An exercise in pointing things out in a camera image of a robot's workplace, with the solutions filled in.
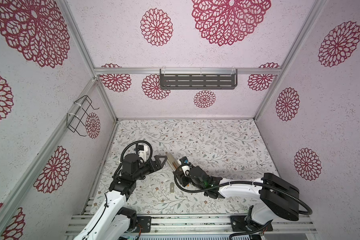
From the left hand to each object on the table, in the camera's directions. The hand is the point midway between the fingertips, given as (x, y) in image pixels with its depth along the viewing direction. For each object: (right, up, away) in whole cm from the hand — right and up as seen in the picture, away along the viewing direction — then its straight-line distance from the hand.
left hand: (162, 162), depth 77 cm
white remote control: (+6, -1, +3) cm, 7 cm away
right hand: (+7, -4, +4) cm, 9 cm away
